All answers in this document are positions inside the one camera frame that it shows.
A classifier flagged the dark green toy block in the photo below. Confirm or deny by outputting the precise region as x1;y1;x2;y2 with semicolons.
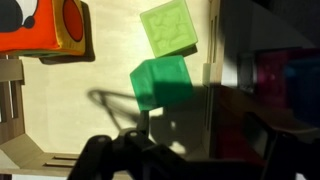
129;54;195;112

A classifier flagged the wooden tray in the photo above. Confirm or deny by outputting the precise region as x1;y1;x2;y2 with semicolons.
0;0;231;178

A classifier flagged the grey toy block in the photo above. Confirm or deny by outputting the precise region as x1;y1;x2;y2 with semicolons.
237;52;260;94

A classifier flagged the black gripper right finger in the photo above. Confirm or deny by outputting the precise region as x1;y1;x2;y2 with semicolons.
246;113;320;180

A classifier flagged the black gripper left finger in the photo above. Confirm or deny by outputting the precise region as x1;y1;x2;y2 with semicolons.
66;130;188;180

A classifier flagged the light green toy block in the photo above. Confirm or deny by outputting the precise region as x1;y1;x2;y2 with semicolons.
139;0;199;59

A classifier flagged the pink toy block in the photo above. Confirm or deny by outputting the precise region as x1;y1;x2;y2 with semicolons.
255;49;292;108

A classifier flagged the blue toy block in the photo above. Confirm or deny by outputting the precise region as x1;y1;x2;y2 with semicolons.
284;54;320;127

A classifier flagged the orange soft fabric cube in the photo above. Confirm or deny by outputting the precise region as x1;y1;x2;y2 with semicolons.
0;0;88;58

